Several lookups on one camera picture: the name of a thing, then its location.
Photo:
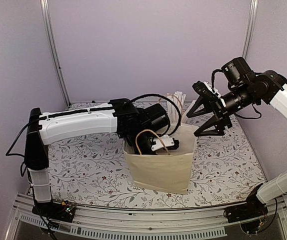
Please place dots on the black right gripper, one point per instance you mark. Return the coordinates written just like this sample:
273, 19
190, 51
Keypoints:
220, 112

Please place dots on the cream paper bag with handles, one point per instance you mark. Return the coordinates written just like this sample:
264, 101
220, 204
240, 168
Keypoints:
168, 170

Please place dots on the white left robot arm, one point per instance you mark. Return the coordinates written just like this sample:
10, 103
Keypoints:
44, 129

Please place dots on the bundle of white wrapped straws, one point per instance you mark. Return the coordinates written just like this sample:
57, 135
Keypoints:
178, 98

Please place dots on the floral patterned table mat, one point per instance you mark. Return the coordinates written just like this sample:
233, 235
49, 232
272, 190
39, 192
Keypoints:
92, 170

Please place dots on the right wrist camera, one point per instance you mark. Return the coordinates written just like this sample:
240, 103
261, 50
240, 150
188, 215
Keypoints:
204, 90

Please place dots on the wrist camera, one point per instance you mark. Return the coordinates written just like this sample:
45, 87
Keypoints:
204, 90
165, 141

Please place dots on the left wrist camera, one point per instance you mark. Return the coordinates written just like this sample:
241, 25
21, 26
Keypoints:
165, 141

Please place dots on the front aluminium rail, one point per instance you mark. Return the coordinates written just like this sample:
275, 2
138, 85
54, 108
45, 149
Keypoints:
107, 223

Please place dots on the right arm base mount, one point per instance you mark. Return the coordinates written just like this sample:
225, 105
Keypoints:
252, 208

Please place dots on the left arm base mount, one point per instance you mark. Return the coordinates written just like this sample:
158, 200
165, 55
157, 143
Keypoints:
62, 211

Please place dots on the right aluminium frame post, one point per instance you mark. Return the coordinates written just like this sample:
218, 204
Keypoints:
252, 16

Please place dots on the aluminium frame post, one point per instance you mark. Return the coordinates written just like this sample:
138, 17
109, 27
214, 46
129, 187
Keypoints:
46, 15
252, 16

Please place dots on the left aluminium frame post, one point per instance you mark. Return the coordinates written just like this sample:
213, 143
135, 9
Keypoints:
46, 15

